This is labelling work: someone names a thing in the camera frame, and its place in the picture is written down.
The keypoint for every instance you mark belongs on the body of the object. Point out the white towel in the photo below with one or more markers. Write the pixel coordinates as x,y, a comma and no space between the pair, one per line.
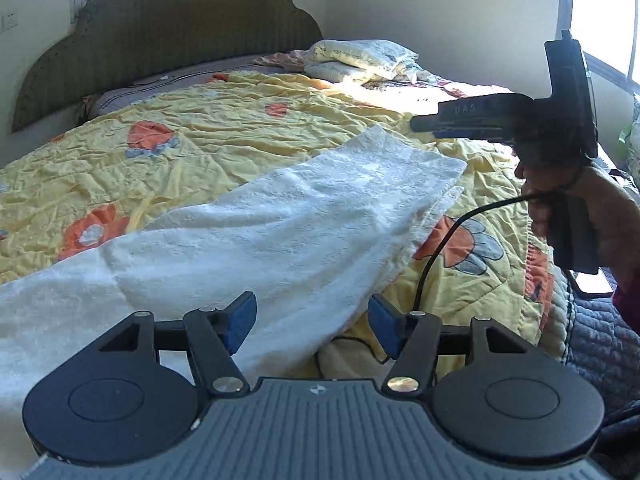
275,220

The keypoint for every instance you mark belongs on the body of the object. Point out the white wall outlet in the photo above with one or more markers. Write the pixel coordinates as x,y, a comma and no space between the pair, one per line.
10,20

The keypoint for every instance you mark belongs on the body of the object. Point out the green ribbed headboard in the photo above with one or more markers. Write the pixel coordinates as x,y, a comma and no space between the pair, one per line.
190,25

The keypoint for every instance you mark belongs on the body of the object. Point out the dark phone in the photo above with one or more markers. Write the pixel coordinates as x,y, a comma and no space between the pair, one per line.
592,284

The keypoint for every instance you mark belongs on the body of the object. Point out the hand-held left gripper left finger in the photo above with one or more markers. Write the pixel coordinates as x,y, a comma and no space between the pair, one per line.
241,321

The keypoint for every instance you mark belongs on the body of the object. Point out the yellow floral blanket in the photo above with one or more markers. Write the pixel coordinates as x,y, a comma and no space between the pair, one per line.
225,125

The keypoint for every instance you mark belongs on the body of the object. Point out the green object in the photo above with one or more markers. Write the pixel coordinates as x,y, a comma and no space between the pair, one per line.
627,136

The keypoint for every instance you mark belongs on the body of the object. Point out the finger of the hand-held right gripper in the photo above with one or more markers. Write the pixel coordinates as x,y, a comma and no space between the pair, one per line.
450,124

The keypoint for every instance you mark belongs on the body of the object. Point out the person's right hand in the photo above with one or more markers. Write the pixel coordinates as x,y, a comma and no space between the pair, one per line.
615,220

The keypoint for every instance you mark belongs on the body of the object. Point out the large side window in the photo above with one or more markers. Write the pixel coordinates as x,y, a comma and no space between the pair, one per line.
610,5

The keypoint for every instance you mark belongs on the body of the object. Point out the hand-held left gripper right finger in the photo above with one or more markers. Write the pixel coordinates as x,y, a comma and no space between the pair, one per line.
384,325

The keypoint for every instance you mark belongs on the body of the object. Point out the cream patterned pillow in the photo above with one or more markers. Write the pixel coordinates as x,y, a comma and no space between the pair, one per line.
360,51
345,73

